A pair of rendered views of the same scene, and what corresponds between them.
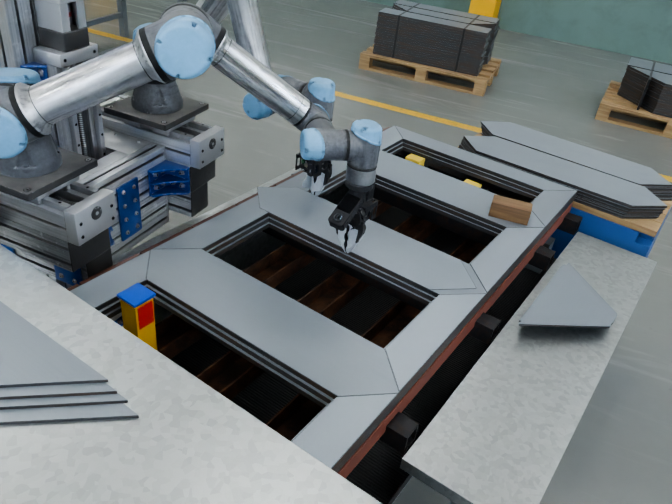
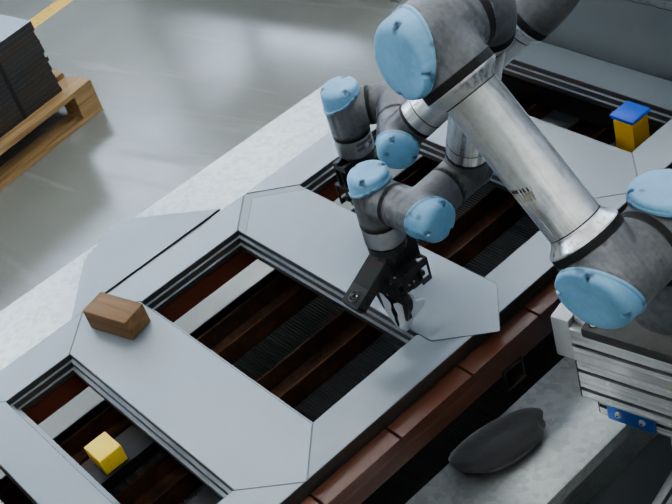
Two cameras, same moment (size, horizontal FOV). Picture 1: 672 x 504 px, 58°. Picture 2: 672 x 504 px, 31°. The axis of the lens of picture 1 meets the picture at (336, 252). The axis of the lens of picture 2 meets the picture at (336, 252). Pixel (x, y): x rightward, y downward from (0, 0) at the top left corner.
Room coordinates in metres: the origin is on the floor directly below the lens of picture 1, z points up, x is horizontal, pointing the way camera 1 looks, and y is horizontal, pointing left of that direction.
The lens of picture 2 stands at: (3.15, 0.80, 2.37)
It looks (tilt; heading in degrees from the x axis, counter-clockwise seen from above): 38 degrees down; 208
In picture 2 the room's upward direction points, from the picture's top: 18 degrees counter-clockwise
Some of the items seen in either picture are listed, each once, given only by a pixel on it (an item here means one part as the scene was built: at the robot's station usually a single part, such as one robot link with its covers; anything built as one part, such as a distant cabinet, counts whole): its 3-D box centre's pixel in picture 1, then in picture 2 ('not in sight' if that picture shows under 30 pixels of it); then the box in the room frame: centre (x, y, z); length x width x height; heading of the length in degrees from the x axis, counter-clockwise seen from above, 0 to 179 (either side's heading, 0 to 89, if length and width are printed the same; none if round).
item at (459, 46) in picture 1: (435, 43); not in sight; (5.98, -0.69, 0.26); 1.20 x 0.80 x 0.53; 72
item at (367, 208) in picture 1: (358, 200); (361, 176); (1.39, -0.04, 1.00); 0.09 x 0.08 x 0.12; 148
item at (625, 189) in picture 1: (562, 166); not in sight; (2.19, -0.82, 0.82); 0.80 x 0.40 x 0.06; 59
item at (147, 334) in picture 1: (139, 331); (634, 153); (1.05, 0.43, 0.78); 0.05 x 0.05 x 0.19; 59
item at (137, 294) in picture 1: (136, 297); (630, 115); (1.05, 0.43, 0.88); 0.06 x 0.06 x 0.02; 59
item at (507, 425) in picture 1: (557, 341); (180, 230); (1.25, -0.61, 0.73); 1.20 x 0.26 x 0.03; 149
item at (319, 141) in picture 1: (323, 141); (396, 104); (1.38, 0.06, 1.16); 0.11 x 0.11 x 0.08; 16
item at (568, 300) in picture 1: (578, 304); (125, 255); (1.38, -0.69, 0.77); 0.45 x 0.20 x 0.04; 149
